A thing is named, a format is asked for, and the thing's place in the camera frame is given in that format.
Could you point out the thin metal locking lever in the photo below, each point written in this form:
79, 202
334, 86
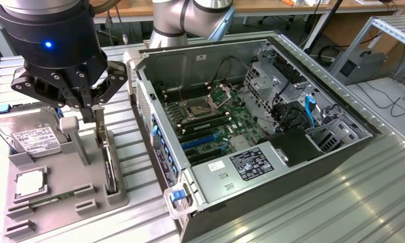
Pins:
182, 94

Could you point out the silver chipset heatsink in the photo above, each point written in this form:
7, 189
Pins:
240, 143

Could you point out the small white box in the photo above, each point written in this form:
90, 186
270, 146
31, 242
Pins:
311, 2

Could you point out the black office chair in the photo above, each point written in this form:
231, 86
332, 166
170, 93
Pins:
287, 23

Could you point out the aluminium profile frame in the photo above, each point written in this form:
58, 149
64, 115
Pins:
395, 27

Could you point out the small orange box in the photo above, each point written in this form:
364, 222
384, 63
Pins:
288, 2

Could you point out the grey parts rack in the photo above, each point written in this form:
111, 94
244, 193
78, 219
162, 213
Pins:
71, 177

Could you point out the black slanted pole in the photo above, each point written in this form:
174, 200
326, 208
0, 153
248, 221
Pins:
324, 24

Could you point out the open black PC case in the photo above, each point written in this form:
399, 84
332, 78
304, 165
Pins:
324, 177

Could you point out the graphics card with black fan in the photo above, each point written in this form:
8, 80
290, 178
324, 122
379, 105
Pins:
110, 164

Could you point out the black expansion slot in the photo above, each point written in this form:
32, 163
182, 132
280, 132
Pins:
203, 153
206, 158

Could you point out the black RAM stick white label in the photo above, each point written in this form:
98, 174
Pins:
204, 125

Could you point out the metal socket cover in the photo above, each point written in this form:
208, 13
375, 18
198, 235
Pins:
219, 96

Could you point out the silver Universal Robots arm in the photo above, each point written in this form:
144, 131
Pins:
168, 20

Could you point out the silver CPU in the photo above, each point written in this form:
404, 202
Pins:
28, 183

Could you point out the green RAM stick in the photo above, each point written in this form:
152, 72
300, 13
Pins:
54, 198

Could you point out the silver hard disk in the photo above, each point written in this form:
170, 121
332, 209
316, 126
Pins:
30, 131

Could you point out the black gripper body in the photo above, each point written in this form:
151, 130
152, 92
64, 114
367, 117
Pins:
54, 30

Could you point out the CPU socket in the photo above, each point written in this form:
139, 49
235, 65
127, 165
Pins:
198, 110

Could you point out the grey power supply unit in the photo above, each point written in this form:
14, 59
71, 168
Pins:
223, 177

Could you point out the green motherboard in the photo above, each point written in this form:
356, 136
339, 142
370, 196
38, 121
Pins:
243, 121

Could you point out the black RAM slot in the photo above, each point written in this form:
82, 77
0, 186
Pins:
186, 90
190, 95

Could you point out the blue expansion slot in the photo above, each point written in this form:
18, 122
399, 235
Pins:
199, 142

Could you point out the wooden desk white frame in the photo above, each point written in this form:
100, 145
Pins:
358, 8

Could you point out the metal disk bay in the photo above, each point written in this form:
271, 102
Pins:
338, 136

